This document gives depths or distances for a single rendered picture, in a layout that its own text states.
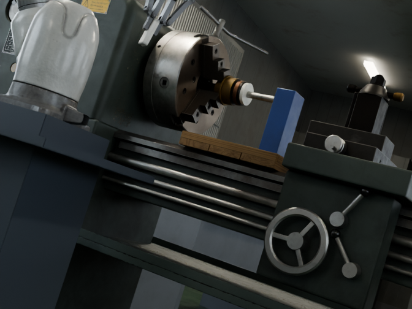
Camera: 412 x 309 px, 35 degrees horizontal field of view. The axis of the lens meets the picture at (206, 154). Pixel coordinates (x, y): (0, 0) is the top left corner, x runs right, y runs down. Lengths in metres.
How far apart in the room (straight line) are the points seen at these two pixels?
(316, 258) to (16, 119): 0.72
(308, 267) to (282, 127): 0.51
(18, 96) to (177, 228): 2.44
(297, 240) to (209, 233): 2.40
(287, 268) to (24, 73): 0.73
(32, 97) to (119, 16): 0.60
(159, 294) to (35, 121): 2.57
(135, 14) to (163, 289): 2.16
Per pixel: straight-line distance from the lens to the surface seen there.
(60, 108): 1.49
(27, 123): 1.40
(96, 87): 1.96
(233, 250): 4.20
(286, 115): 1.89
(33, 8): 1.72
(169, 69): 1.97
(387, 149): 1.73
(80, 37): 1.51
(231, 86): 1.98
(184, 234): 3.79
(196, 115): 2.00
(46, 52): 1.49
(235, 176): 1.78
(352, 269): 1.50
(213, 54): 2.01
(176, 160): 1.87
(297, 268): 1.53
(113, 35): 1.99
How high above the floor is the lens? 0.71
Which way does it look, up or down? 5 degrees up
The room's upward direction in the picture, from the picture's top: 17 degrees clockwise
